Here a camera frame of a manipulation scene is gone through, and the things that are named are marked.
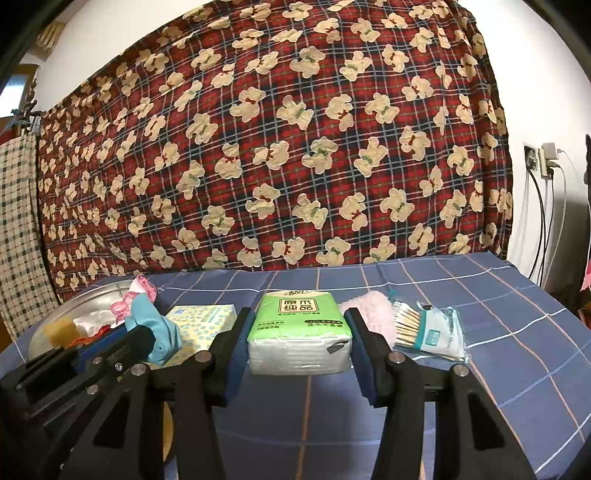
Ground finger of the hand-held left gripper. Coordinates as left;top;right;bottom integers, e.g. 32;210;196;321
14;325;157;407

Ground black cable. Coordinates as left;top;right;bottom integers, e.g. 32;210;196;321
529;168;549;287

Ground checkered beige towel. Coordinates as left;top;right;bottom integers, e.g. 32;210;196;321
0;134;61;340

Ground red plaid bear-print blanket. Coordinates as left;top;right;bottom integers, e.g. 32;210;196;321
37;0;514;305

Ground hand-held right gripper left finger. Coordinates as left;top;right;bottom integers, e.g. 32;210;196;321
60;305;254;480

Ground blue plaid bed sheet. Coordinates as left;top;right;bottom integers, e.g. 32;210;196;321
0;251;591;480

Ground yellow blue patterned tissue box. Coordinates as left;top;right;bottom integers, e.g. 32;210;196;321
165;305;237;367

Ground light blue cloth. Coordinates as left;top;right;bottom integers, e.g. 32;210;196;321
126;295;182;366

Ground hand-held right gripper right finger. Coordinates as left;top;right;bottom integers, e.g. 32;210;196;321
344;307;539;480

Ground pink fluffy cloth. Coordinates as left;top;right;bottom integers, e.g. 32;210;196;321
339;290;395;349

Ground green tissue pack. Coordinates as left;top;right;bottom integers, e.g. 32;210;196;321
247;290;352;376

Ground yellow sponge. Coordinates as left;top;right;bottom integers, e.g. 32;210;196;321
48;318;79;349

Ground clear plastic bag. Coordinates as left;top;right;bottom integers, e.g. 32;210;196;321
74;309;118;335

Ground cotton swab packet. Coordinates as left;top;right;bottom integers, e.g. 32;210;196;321
392;298;468;363

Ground wall socket with chargers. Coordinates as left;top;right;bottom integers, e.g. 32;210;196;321
538;142;561;178

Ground black upright panel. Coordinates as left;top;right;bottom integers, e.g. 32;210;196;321
583;134;591;222

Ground metal basin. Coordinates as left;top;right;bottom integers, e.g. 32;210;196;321
28;278;148;365

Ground white pink sock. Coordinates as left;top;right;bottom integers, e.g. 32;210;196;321
108;275;160;324

